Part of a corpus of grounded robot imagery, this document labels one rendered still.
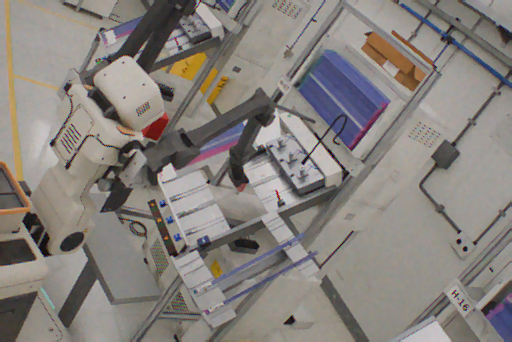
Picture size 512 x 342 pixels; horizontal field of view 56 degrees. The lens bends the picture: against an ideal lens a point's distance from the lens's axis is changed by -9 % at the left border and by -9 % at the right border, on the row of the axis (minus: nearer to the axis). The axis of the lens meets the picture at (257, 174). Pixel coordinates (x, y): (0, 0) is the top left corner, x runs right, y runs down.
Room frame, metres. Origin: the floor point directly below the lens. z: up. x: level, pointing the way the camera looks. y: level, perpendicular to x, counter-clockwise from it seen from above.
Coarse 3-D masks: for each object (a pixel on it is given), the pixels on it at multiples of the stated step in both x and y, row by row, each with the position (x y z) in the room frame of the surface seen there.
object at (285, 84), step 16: (384, 32) 2.48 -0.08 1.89; (320, 48) 2.62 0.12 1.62; (336, 48) 2.69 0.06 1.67; (400, 48) 2.38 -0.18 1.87; (304, 64) 2.60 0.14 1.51; (416, 64) 2.29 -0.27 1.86; (288, 80) 2.64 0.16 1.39; (384, 112) 2.18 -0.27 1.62; (384, 128) 2.21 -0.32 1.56; (368, 144) 2.19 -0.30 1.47; (128, 208) 2.45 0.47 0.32; (240, 224) 2.45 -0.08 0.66; (240, 240) 2.29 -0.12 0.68; (176, 320) 1.96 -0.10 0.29; (192, 320) 2.02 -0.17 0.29
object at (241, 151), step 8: (272, 112) 1.80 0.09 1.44; (248, 120) 1.86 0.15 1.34; (256, 120) 1.81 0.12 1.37; (264, 120) 1.79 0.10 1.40; (272, 120) 1.82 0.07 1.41; (248, 128) 1.87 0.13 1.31; (256, 128) 1.86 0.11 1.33; (240, 136) 1.94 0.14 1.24; (248, 136) 1.90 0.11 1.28; (256, 136) 1.94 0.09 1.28; (240, 144) 1.95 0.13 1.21; (248, 144) 1.94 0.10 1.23; (232, 152) 2.03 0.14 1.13; (240, 152) 1.98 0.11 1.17; (248, 152) 2.01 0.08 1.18; (240, 160) 2.01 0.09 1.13
